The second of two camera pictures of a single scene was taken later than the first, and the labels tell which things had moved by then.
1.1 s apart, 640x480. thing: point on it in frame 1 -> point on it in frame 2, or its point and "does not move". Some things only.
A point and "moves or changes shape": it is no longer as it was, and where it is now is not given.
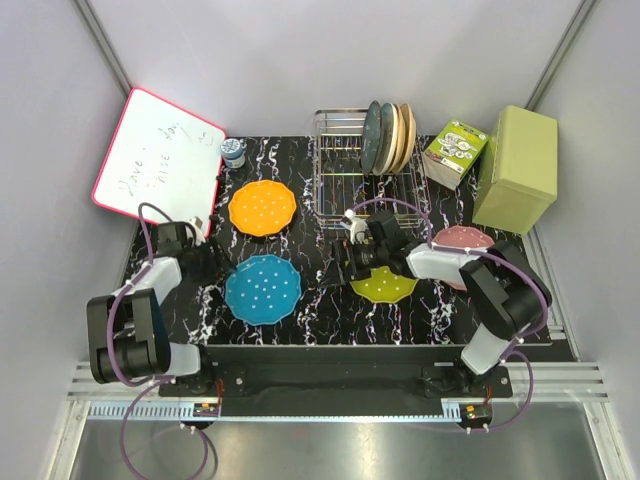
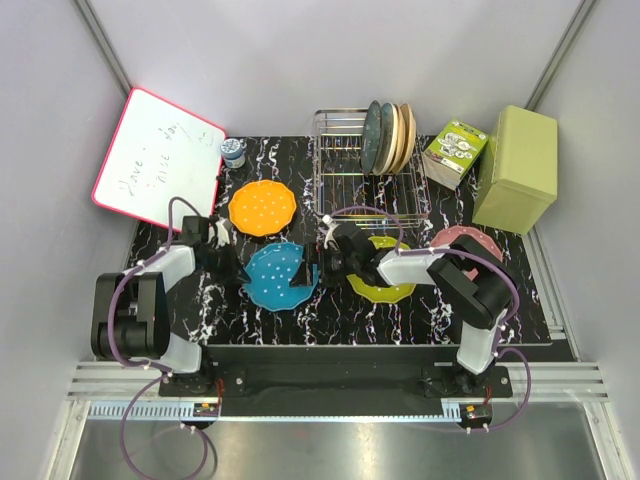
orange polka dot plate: [261, 207] does not move
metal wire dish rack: [341, 183] does not move
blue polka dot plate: [264, 289] moves or changes shape
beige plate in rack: [410, 136] does not move
